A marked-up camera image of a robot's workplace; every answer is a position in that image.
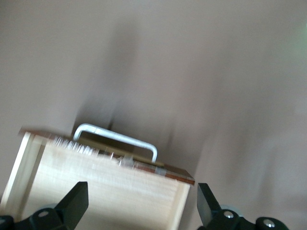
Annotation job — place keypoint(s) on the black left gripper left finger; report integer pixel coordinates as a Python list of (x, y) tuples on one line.
[(69, 208)]

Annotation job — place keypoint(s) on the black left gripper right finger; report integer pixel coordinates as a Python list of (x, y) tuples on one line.
[(208, 208)]

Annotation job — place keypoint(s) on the light wood drawer brown front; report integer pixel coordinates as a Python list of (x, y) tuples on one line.
[(108, 191)]

